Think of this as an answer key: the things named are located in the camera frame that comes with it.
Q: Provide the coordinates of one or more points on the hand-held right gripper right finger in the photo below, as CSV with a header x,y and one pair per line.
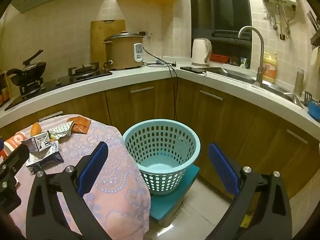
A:
x,y
222,167

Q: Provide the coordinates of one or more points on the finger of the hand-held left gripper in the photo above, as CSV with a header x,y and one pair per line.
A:
x,y
16,158

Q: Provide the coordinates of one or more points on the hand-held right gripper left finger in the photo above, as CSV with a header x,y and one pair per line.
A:
x,y
90,170

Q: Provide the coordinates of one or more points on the white crushed milk carton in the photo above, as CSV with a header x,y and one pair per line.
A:
x,y
40,142

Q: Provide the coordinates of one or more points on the green bok choy piece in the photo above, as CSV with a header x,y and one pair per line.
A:
x,y
53,136

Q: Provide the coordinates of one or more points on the light blue plastic basket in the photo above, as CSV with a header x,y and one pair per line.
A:
x,y
185,140

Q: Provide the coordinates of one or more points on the polka dot paper wrapper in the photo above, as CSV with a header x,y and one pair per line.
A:
x,y
62,129

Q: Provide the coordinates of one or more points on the orange printed snack packet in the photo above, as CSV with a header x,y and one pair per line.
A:
x,y
15,140

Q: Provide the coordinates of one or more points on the crumpled white milk carton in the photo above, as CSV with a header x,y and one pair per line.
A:
x,y
47,158

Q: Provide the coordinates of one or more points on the pink patterned blanket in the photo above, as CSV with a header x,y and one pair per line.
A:
x,y
120,180

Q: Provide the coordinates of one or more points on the wooden lower cabinets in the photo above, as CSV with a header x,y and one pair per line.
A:
x,y
225,130

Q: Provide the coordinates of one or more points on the orange foil packet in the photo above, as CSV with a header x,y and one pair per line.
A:
x,y
80,125

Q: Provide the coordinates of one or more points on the teal topped box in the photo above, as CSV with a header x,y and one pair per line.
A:
x,y
170,205

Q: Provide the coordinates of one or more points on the dark sauce bottle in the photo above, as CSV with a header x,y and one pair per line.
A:
x,y
6,90
2,92

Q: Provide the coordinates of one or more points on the black wok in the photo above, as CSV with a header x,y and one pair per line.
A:
x,y
27,72

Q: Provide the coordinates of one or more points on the black glass gas stove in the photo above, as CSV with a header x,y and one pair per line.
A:
x,y
62,80

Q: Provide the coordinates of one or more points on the steel sink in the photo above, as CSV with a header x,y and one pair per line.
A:
x,y
275,86

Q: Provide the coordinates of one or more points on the black smartphone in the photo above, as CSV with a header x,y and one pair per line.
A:
x,y
192,70

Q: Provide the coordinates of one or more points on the blue bowl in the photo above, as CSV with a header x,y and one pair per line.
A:
x,y
314,110

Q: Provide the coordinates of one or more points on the red container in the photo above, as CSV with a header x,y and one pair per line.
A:
x,y
220,58

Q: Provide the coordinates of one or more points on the yellow dish soap bottle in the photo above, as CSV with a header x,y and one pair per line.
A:
x,y
270,67

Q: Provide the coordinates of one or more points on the steel cup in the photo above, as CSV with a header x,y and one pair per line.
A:
x,y
299,82

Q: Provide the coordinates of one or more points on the white electric kettle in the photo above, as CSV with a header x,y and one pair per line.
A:
x,y
200,52

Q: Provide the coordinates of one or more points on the steel curved faucet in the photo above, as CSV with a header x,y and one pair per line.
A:
x,y
261,55

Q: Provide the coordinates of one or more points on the beige rice cooker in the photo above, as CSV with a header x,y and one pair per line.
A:
x,y
122,55

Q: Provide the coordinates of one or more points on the wooden cutting board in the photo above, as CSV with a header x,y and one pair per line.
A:
x,y
100,37

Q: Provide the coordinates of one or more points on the water heater pipes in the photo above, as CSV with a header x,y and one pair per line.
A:
x,y
282,27

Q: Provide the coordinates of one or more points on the dark window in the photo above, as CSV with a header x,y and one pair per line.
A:
x,y
225,10

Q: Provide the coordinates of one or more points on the bundle of chopsticks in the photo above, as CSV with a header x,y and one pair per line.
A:
x,y
313,20

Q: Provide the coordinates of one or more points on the wall socket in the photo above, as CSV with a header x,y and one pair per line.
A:
x,y
267,15

